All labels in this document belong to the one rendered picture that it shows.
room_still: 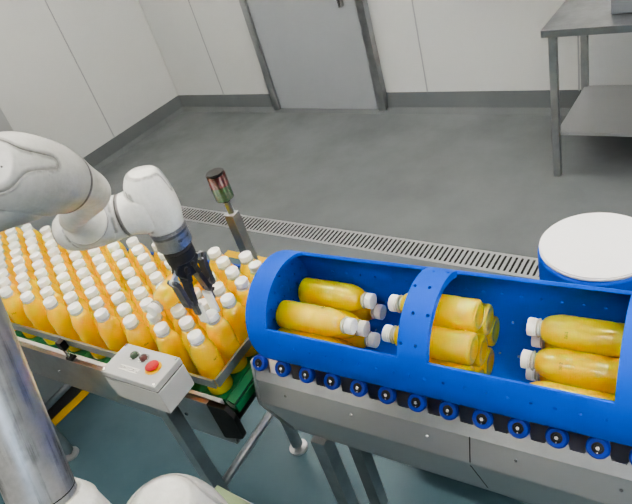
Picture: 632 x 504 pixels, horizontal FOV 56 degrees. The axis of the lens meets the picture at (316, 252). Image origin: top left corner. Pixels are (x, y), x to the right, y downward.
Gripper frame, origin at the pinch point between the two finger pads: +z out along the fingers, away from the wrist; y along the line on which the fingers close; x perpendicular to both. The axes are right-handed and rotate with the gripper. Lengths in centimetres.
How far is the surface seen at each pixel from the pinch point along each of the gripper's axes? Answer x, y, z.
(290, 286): -17.5, 14.3, 2.1
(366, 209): 76, 203, 113
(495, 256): -18, 168, 112
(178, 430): 6.4, -21.5, 27.3
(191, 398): 6.4, -13.3, 23.5
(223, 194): 23.8, 43.0, -5.9
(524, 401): -82, -5, 3
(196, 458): 6.4, -21.4, 40.2
